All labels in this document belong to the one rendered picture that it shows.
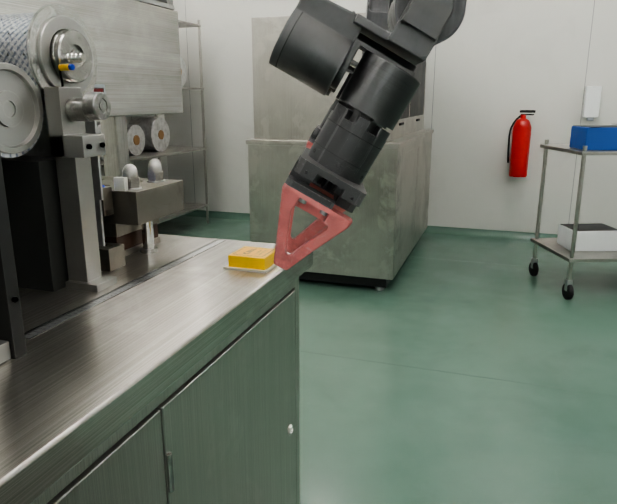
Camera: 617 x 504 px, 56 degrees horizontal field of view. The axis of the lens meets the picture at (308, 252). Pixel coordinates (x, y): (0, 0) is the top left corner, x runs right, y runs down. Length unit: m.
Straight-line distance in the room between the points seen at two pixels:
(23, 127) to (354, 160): 0.55
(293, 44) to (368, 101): 0.08
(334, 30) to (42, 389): 0.46
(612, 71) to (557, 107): 0.46
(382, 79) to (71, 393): 0.43
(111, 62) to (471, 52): 4.00
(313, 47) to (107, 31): 1.16
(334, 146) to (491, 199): 4.84
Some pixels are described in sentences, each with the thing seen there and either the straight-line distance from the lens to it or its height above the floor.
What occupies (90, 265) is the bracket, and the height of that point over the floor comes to 0.94.
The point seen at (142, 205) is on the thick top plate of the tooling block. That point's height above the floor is 1.00.
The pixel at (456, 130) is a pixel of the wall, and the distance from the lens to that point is 5.29.
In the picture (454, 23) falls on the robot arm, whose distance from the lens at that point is 0.53.
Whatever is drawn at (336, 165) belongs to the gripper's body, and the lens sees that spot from 0.52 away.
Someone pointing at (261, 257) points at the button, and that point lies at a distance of 1.01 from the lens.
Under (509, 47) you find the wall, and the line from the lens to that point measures 5.28.
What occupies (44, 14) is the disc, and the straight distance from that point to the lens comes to 0.98.
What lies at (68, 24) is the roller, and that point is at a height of 1.30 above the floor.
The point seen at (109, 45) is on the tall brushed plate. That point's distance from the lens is 1.64.
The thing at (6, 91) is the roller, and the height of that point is 1.20.
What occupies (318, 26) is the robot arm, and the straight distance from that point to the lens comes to 0.53.
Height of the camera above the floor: 1.19
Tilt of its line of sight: 15 degrees down
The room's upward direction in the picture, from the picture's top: straight up
